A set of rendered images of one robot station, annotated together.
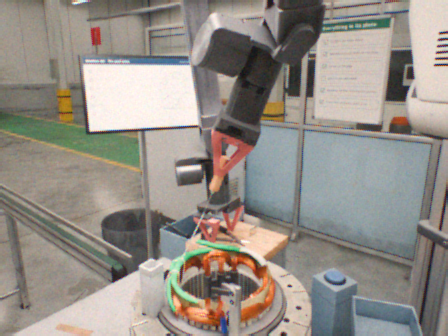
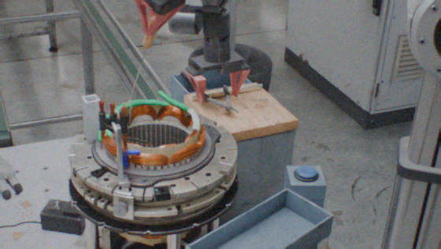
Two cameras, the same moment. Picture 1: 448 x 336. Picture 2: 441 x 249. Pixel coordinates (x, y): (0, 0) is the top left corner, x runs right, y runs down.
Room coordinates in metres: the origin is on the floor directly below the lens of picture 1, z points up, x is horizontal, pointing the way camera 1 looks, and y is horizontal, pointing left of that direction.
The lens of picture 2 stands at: (-0.35, -0.58, 1.75)
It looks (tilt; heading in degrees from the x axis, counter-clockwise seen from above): 29 degrees down; 26
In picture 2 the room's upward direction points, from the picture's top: 3 degrees clockwise
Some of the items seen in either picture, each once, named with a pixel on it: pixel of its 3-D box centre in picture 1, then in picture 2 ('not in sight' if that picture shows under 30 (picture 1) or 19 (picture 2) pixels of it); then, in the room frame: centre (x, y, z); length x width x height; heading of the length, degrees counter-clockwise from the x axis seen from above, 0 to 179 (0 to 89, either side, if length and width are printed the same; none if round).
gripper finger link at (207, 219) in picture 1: (213, 224); (205, 83); (0.77, 0.02, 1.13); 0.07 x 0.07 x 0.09; 54
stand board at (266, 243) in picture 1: (237, 242); (239, 111); (0.82, -0.04, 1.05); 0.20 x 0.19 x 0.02; 53
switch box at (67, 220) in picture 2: not in sight; (64, 215); (0.57, 0.27, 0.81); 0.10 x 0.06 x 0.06; 107
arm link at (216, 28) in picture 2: (214, 170); (213, 22); (0.80, 0.02, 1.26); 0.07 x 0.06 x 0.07; 103
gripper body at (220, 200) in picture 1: (218, 193); (216, 50); (0.80, 0.01, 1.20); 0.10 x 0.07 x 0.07; 144
